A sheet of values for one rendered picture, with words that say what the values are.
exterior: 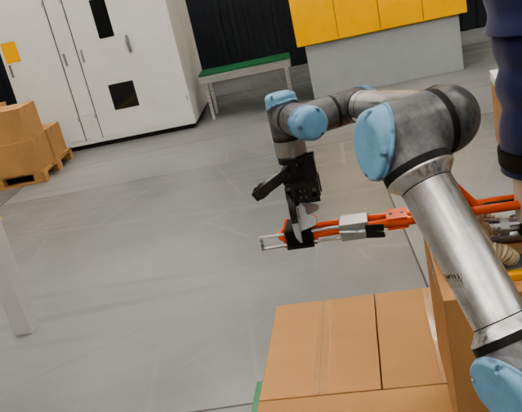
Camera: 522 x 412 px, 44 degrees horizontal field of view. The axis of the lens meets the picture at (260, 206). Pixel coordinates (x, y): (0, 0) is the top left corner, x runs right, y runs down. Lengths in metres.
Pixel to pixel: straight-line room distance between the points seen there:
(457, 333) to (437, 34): 7.56
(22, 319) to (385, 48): 6.07
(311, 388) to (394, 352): 0.32
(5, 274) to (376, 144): 3.43
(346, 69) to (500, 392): 7.96
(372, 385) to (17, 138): 6.39
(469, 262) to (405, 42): 7.92
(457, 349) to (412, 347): 0.73
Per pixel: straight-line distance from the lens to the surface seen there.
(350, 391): 2.14
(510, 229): 1.64
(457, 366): 1.60
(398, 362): 2.23
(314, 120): 1.39
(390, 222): 1.58
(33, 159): 7.97
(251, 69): 8.75
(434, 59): 8.97
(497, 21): 1.47
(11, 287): 4.26
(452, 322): 1.53
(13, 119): 7.93
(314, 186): 1.53
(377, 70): 8.86
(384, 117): 1.03
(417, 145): 1.03
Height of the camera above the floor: 1.84
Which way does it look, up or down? 20 degrees down
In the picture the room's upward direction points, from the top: 13 degrees counter-clockwise
